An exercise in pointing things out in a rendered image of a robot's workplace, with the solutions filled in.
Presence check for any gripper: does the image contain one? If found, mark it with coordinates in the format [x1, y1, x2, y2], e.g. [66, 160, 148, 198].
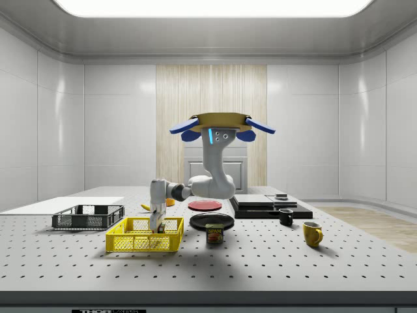
[149, 201, 167, 233]

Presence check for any yellow basket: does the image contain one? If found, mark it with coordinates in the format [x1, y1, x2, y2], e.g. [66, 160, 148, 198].
[105, 216, 185, 253]

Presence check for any red plate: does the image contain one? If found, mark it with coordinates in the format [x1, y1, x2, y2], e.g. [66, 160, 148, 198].
[188, 200, 223, 212]

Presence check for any black plate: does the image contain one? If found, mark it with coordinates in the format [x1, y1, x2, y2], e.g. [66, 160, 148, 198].
[189, 212, 236, 231]

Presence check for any flat-sided can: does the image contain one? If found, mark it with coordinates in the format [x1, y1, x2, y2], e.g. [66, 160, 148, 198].
[205, 223, 226, 245]

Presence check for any dark grey basket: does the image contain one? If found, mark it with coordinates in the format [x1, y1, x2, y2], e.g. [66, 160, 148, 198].
[51, 204, 126, 232]

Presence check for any white cabinet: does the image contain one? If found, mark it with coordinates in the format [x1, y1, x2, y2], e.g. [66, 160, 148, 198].
[183, 145, 250, 196]

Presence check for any black stove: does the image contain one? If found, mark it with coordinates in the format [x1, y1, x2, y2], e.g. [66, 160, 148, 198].
[229, 192, 314, 220]

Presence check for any white board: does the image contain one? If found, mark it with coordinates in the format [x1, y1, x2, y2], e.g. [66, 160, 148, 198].
[0, 196, 126, 216]

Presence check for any black mug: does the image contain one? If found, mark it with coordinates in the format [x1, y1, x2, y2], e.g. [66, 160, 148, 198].
[278, 208, 295, 227]

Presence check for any yellow mug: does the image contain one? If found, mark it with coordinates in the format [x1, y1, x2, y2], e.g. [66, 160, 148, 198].
[302, 221, 324, 247]

